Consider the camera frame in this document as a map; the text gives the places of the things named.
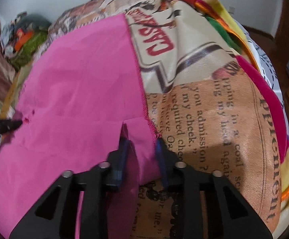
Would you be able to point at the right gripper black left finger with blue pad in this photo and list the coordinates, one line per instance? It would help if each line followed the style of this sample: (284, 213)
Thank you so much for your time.
(76, 203)

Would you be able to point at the pile of clothes and bags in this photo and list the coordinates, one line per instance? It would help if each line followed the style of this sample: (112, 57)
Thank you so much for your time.
(22, 37)

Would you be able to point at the white wall socket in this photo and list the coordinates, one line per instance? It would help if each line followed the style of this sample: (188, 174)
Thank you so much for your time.
(231, 10)

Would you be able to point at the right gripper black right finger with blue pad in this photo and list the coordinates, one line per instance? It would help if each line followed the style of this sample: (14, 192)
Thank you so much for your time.
(205, 205)

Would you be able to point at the newspaper print bedspread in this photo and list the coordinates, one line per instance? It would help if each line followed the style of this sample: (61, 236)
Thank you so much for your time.
(204, 92)

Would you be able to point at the pink pants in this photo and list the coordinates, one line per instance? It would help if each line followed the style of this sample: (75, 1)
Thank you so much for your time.
(79, 98)

